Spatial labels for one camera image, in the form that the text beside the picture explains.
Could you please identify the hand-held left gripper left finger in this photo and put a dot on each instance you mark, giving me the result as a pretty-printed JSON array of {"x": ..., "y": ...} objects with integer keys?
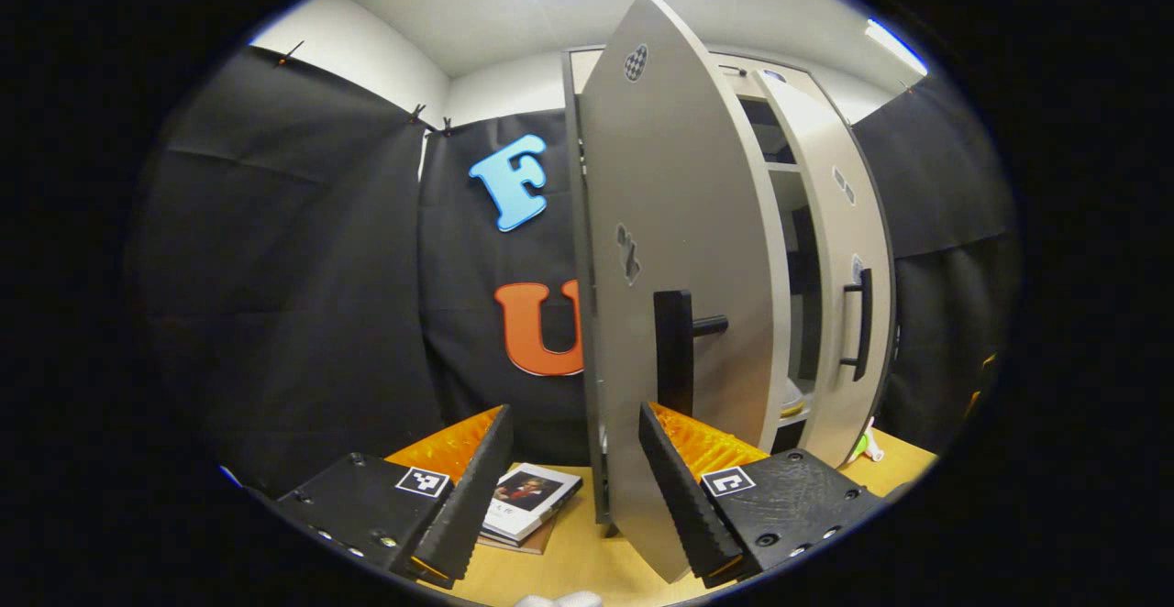
[{"x": 468, "y": 506}]

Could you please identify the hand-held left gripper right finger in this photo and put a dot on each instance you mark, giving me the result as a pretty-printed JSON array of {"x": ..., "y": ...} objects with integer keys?
[{"x": 683, "y": 506}]

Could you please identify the grey shoe cabinet door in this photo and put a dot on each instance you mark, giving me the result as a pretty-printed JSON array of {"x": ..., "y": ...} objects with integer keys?
[
  {"x": 679, "y": 176},
  {"x": 835, "y": 222}
]

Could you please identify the grey shoe cabinet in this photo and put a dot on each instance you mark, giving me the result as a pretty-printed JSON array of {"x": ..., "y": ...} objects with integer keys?
[{"x": 780, "y": 139}]

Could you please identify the paperback book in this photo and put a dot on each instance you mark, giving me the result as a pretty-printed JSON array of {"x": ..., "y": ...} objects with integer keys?
[{"x": 532, "y": 497}]

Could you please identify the green plush toy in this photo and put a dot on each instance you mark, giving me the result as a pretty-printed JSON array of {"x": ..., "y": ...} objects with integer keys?
[{"x": 862, "y": 446}]

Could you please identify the ceiling light panel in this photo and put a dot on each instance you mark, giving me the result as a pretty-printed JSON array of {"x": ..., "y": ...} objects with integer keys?
[{"x": 894, "y": 46}]

